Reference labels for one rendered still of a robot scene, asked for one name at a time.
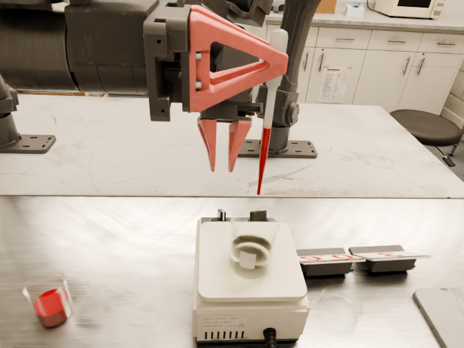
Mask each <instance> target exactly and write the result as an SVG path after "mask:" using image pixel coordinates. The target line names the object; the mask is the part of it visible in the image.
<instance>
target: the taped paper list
mask: <svg viewBox="0 0 464 348"><path fill-rule="evenodd" d="M323 68H324V69H325V71H324V75H323V78H322V84H321V88H320V94H319V98H318V102H329V103H342V101H343V97H344V93H345V89H346V85H347V80H348V77H349V72H350V69H352V68H353V67H349V66H348V67H347V68H345V67H329V66H323Z"/></svg>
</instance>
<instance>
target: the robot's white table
mask: <svg viewBox="0 0 464 348"><path fill-rule="evenodd" d="M17 96H18V99H19V105H17V111H15V112H11V113H12V116H13V119H14V122H15V125H16V127H17V132H19V133H20V134H24V135H55V137H56V140H57V141H56V142H55V143H54V144H53V146H52V147H51V148H50V150H49V151H48V152H47V153H45V154H16V153H0V196H72V197H280V198H385V199H464V182H462V181H461V180H460V179H459V178H458V177H457V176H456V175H455V174H453V172H451V170H449V169H448V167H446V166H445V165H444V164H443V163H442V162H441V161H440V160H439V159H438V158H436V157H435V156H434V155H433V154H432V153H431V152H430V151H429V150H427V149H426V148H425V147H424V146H423V145H422V144H421V143H420V142H419V141H418V140H417V139H416V138H415V137H414V136H413V135H411V134H410V133H409V132H408V131H407V130H406V129H405V128H403V127H402V126H401V125H400V124H399V123H398V122H397V121H396V120H395V119H394V118H393V117H392V116H391V115H390V114H389V113H388V112H387V111H385V110H384V109H383V108H382V107H381V106H365V105H342V104H299V103H297V104H299V109H300V113H299V114H298V122H297V123H296V124H294V125H293V126H292V127H291V128H290V131H289V139H288V140H307V141H311V142H312V143H313V145H314V147H315V149H316V150H317V152H318V156H317V158H315V159H299V158H267V162H266V166H265V169H264V175H263V179H262V186H261V191H260V195H259V196H257V190H258V176H259V162H260V158H258V157H237V159H236V162H235V166H234V169H233V172H232V173H230V172H229V124H228V123H217V134H216V156H215V172H212V171H211V168H210V164H209V157H208V153H207V150H206V147H205V145H204V142H203V139H202V136H201V135H200V132H199V129H198V127H197V119H198V117H199V116H200V113H187V112H182V103H171V108H170V112H171V121H170V122H152V121H151V119H150V110H149V101H148V99H147V98H125V97H82V96H60V95H17Z"/></svg>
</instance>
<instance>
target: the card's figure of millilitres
mask: <svg viewBox="0 0 464 348"><path fill-rule="evenodd" d="M352 258H358V257H356V256H352V255H348V254H342V255H314V256H300V257H298V259H300V260H303V261H311V260H338V259H352Z"/></svg>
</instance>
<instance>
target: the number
mask: <svg viewBox="0 0 464 348"><path fill-rule="evenodd" d="M359 255H363V256H366V257H369V258H383V257H397V256H411V255H422V254H418V253H411V252H407V251H403V252H389V253H361V254H359Z"/></svg>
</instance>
